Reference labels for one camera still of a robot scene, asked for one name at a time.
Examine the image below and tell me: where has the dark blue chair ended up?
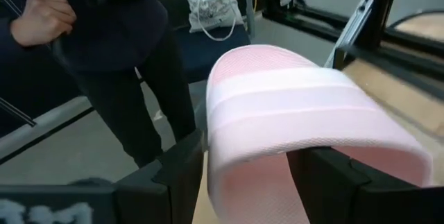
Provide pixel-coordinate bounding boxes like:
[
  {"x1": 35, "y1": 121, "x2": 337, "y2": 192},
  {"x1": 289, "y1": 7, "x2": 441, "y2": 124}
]
[{"x1": 175, "y1": 24, "x2": 251, "y2": 83}]

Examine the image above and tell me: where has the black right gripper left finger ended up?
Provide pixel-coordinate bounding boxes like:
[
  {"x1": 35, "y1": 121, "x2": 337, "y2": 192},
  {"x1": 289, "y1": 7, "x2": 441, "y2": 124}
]
[{"x1": 113, "y1": 130, "x2": 206, "y2": 224}]

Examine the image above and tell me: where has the pink slide sandal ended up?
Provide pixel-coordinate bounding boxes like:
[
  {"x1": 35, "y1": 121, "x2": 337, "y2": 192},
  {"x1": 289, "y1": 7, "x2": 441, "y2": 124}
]
[{"x1": 205, "y1": 43, "x2": 434, "y2": 224}]

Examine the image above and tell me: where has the person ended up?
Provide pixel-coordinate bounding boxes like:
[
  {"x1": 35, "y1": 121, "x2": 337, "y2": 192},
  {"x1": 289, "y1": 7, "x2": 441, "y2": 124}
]
[{"x1": 0, "y1": 0, "x2": 198, "y2": 169}]

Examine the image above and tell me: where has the black aluminium station frame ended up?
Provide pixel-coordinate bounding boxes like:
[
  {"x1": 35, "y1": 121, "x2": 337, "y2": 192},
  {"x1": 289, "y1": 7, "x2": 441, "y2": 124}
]
[{"x1": 259, "y1": 0, "x2": 444, "y2": 96}]

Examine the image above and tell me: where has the person's hand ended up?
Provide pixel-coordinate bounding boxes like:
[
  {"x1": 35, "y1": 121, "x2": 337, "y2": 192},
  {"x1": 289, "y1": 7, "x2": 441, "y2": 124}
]
[{"x1": 9, "y1": 0, "x2": 78, "y2": 48}]

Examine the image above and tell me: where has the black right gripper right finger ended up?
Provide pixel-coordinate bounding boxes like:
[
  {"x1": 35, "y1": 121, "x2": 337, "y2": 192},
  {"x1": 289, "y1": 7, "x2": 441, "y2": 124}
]
[{"x1": 286, "y1": 146, "x2": 428, "y2": 224}]

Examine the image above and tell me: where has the grey metal table leg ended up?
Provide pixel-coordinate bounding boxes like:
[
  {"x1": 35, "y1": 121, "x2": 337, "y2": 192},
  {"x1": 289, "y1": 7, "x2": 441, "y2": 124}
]
[{"x1": 227, "y1": 0, "x2": 266, "y2": 40}]

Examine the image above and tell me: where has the white plastic bag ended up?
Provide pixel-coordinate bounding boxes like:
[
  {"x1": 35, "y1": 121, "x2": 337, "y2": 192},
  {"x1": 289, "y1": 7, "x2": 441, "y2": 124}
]
[{"x1": 186, "y1": 0, "x2": 244, "y2": 42}]

